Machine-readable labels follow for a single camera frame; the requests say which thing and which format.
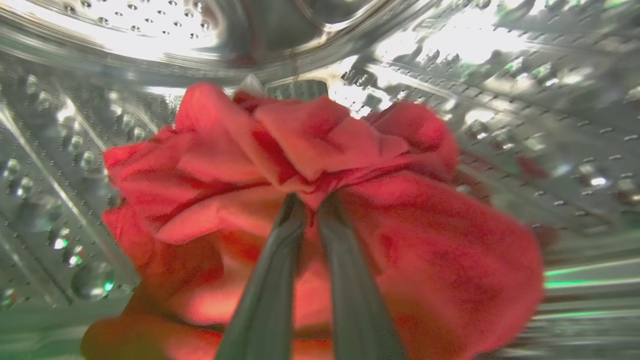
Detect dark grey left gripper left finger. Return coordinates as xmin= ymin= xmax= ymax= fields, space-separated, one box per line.
xmin=214 ymin=193 xmax=307 ymax=360

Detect stainless steel washing machine drum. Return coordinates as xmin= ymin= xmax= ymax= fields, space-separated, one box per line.
xmin=0 ymin=0 xmax=640 ymax=360

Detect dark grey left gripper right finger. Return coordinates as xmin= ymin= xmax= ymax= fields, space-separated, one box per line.
xmin=317 ymin=193 xmax=407 ymax=360

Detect red cloth garment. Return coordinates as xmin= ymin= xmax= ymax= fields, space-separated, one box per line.
xmin=81 ymin=82 xmax=545 ymax=360

